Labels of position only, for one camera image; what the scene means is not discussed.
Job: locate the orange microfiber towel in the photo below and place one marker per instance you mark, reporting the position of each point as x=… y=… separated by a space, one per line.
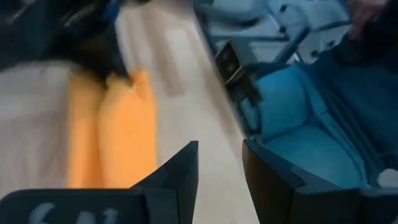
x=124 y=130

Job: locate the black aluminium table frame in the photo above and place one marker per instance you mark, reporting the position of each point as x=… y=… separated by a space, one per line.
x=224 y=90

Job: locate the person's hand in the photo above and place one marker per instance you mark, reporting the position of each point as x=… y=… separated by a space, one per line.
x=362 y=14

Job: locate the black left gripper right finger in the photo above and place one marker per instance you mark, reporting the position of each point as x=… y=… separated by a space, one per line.
x=273 y=193

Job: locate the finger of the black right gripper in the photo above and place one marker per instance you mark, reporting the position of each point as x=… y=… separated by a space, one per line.
x=102 y=59

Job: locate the grey office chair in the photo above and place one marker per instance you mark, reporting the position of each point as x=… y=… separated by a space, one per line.
x=314 y=28

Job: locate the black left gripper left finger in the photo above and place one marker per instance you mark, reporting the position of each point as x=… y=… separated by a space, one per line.
x=174 y=186

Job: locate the black white-edged camera box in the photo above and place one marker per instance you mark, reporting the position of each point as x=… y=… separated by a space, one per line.
x=234 y=60

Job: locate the dark blue fabric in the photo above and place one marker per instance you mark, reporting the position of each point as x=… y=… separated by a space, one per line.
x=326 y=118

